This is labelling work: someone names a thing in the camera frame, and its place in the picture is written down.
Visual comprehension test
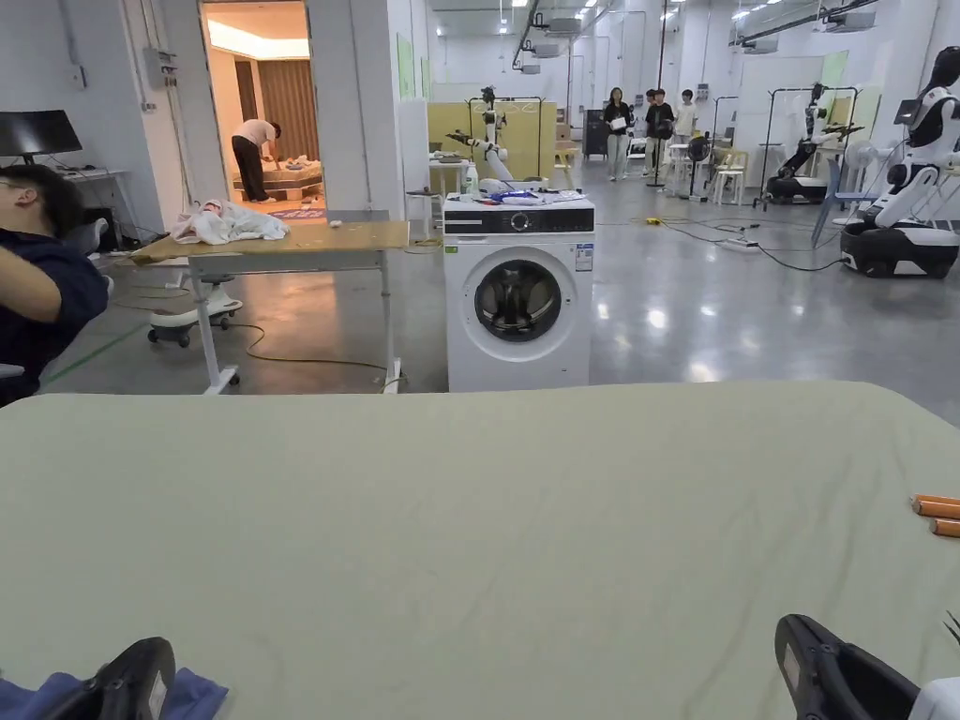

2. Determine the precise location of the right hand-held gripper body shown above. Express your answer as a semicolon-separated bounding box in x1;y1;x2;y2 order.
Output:
910;676;960;720

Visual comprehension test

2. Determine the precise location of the dark blue garment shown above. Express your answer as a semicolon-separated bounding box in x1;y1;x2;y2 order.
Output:
0;669;230;720

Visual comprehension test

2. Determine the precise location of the bed with pale green sheet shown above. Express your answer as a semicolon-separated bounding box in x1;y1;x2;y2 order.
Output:
0;380;960;720

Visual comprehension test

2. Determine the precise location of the white washing machine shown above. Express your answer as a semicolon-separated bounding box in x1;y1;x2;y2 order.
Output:
442;189;598;394

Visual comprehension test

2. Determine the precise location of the blue chair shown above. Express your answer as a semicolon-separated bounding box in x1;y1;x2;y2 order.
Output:
812;159;865;249

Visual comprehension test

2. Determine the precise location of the wooden table with white cloths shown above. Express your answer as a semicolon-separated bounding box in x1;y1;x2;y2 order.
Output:
129;198;413;397

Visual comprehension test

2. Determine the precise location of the white robot with black base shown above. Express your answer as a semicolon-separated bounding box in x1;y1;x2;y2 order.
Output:
839;45;960;281
764;81;865;206

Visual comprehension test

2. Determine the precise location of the white plastic stool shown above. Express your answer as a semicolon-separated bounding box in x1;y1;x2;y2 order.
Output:
711;148;753;207

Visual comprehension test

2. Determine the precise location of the low bed with cloths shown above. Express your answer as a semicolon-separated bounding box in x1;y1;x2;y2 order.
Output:
230;153;326;204

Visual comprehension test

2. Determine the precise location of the black standing fan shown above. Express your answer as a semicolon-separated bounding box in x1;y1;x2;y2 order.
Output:
681;131;713;203

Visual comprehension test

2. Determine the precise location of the black computer monitor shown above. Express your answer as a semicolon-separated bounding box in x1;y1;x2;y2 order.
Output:
0;109;84;167

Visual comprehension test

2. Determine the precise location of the group of people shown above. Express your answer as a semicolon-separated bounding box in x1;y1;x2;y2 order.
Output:
640;86;699;180

